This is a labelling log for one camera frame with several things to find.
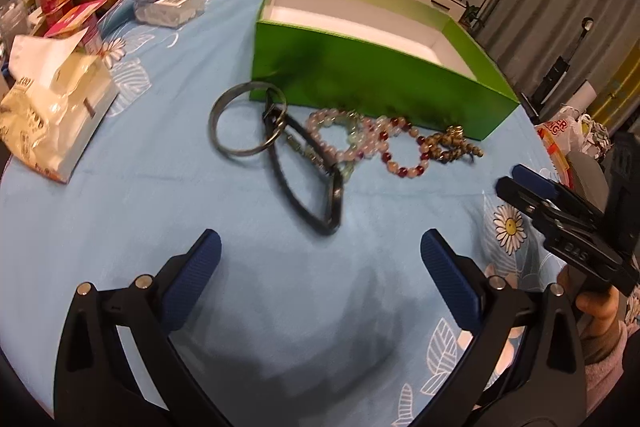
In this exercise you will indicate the pink snack box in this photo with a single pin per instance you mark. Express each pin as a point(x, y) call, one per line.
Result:
point(75, 19)

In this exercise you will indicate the person's right forearm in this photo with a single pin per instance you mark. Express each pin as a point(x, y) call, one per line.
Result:
point(610, 374)

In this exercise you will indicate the green cardboard box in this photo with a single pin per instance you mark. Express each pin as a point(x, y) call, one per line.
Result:
point(375, 77)

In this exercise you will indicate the clear plastic bottle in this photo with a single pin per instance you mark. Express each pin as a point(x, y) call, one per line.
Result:
point(15, 17)

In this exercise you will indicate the tissue box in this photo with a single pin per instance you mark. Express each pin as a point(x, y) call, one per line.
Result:
point(55, 107)

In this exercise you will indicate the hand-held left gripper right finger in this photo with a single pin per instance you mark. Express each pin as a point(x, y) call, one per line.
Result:
point(450, 277)

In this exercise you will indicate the small potted plant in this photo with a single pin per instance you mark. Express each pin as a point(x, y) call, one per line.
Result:
point(472, 14)

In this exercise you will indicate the blue floral tablecloth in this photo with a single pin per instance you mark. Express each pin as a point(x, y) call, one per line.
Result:
point(175, 207)

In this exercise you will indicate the plastic bag with red print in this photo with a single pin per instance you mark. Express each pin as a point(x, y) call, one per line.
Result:
point(565, 132)

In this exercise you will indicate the person's right hand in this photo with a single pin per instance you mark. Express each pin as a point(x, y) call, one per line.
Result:
point(597, 312)

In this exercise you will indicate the silver bangle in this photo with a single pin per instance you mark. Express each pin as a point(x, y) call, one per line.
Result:
point(235, 90)

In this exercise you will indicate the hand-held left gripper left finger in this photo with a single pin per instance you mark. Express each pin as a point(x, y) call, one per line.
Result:
point(195, 277)

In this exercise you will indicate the upright vacuum cleaner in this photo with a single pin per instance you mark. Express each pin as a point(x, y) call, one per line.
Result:
point(555, 72)

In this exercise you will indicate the clear plastic package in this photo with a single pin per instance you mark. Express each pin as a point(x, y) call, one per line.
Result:
point(170, 4)

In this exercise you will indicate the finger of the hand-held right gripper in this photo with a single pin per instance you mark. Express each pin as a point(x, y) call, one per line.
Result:
point(537, 182)
point(515, 191)

